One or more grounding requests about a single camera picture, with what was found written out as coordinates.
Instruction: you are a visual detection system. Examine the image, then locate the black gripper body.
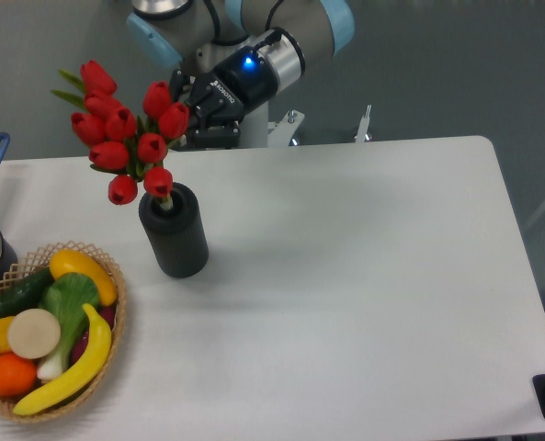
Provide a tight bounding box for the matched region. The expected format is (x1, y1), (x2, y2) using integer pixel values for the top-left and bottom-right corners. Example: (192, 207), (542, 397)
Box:
(185, 47), (278, 130)

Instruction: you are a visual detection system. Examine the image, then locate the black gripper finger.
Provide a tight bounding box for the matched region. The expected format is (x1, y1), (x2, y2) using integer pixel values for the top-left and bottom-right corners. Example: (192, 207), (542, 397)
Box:
(168, 69), (195, 102)
(178, 122), (241, 150)

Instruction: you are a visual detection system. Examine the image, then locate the red tulip bouquet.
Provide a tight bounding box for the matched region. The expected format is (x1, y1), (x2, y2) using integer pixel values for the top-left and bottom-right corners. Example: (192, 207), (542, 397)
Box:
(51, 60), (190, 211)

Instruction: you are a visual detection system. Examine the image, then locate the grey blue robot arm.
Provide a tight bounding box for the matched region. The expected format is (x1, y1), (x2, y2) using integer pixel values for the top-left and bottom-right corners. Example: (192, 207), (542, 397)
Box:
(127, 1), (355, 150)

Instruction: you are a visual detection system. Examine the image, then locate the dark grey ribbed vase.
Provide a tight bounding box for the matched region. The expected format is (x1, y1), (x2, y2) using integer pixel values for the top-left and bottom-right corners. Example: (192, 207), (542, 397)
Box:
(138, 183), (209, 278)

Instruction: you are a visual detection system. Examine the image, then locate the yellow squash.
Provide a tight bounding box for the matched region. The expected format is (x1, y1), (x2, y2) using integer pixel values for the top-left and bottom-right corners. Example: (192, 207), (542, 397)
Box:
(49, 249), (118, 307)

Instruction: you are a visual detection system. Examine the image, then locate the dark red vegetable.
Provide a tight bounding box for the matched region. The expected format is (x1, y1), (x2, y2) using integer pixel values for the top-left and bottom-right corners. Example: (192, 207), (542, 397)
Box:
(70, 305), (116, 366)

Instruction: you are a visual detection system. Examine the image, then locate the green bok choy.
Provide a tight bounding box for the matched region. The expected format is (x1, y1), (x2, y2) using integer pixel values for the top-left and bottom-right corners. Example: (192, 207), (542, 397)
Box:
(37, 272), (99, 383)

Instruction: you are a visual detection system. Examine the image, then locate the yellow banana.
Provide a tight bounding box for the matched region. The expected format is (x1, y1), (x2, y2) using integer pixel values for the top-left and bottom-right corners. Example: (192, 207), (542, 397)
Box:
(13, 303), (112, 416)

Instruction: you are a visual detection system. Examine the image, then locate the green cucumber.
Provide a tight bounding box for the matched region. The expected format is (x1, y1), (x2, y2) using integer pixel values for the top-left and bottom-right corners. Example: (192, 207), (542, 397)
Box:
(0, 267), (54, 319)

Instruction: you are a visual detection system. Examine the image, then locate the beige round slice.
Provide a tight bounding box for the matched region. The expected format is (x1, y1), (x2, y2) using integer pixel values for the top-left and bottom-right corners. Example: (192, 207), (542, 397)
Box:
(7, 309), (61, 359)

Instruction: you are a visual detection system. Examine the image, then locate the orange fruit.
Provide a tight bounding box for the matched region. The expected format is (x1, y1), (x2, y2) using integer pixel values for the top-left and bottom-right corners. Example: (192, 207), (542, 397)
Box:
(0, 353), (37, 397)

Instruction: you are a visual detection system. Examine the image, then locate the woven wicker basket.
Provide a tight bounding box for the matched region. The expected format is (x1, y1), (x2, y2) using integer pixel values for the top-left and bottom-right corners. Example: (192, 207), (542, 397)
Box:
(0, 241), (127, 424)

